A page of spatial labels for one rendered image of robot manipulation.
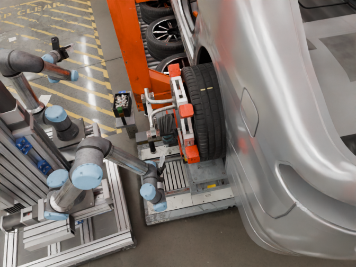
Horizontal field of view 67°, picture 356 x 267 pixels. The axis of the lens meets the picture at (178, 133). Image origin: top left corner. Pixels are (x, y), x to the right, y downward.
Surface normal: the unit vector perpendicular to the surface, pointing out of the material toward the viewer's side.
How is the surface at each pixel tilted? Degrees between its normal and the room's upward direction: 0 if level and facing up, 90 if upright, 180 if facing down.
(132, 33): 90
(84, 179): 84
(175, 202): 0
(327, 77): 13
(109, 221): 0
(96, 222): 0
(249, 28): 53
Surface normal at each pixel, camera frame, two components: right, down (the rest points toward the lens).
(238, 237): -0.07, -0.60
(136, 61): 0.18, 0.78
